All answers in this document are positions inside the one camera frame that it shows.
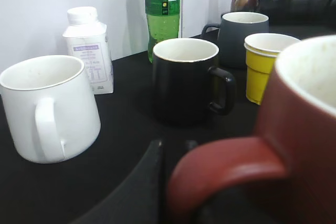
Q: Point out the black ceramic mug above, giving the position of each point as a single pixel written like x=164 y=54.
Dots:
x=188 y=83

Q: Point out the dark red ceramic mug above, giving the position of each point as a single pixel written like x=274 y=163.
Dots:
x=288 y=163

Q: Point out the white ceramic mug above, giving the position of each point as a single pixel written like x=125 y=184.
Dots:
x=50 y=108

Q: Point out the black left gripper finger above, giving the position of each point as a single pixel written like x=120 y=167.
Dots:
x=141 y=197

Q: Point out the yellow paper cup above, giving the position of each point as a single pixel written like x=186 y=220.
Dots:
x=262 y=50

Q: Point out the white milk carton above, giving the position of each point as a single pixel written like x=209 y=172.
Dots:
x=87 y=39

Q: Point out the grey ceramic mug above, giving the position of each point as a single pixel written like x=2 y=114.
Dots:
x=234 y=27

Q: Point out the green sprite bottle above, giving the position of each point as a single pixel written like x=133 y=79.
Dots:
x=163 y=19

